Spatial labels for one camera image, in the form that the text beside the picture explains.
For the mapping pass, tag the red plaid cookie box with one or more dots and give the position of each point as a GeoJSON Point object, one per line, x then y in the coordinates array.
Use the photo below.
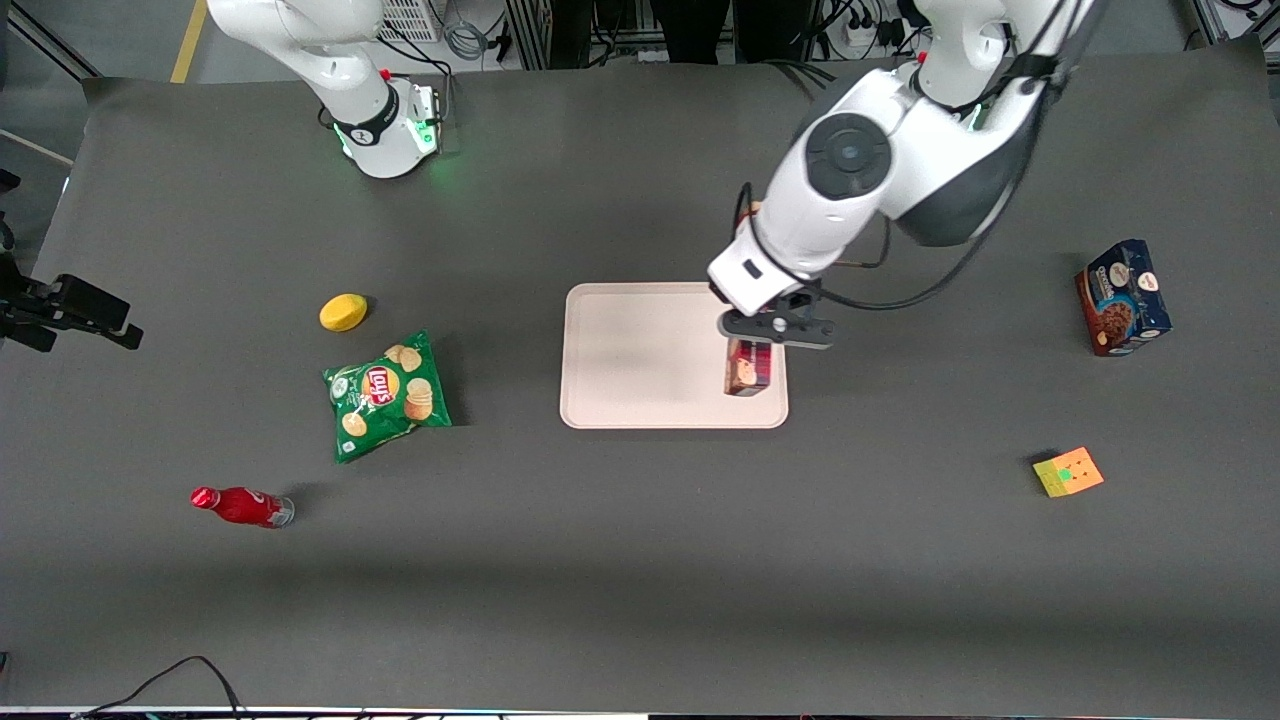
{"type": "Point", "coordinates": [748, 372]}

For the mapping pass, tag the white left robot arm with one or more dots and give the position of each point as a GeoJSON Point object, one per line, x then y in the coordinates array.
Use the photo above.
{"type": "Point", "coordinates": [820, 220]}

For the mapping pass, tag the white plastic tray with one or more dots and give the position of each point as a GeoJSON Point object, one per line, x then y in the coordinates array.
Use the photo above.
{"type": "Point", "coordinates": [640, 355]}

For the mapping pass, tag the blue chocolate snack box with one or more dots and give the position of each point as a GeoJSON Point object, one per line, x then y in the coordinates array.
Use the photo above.
{"type": "Point", "coordinates": [1125, 300]}

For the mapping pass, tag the white perforated box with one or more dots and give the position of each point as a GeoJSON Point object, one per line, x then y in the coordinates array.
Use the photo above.
{"type": "Point", "coordinates": [410, 18]}

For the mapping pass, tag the white power strip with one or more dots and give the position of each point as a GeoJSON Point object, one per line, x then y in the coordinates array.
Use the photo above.
{"type": "Point", "coordinates": [872, 32]}

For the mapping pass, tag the orange yellow sticky notes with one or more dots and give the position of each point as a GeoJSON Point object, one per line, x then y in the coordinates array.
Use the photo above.
{"type": "Point", "coordinates": [1068, 472]}

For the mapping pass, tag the green chips bag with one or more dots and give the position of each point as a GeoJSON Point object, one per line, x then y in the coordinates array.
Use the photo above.
{"type": "Point", "coordinates": [385, 395]}

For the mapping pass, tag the yellow lemon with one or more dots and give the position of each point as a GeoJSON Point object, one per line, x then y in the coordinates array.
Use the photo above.
{"type": "Point", "coordinates": [343, 312]}

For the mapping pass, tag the red cola bottle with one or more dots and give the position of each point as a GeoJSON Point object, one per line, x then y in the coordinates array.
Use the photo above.
{"type": "Point", "coordinates": [240, 505]}

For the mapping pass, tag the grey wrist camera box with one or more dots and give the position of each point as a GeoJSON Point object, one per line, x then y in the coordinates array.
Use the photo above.
{"type": "Point", "coordinates": [775, 328]}

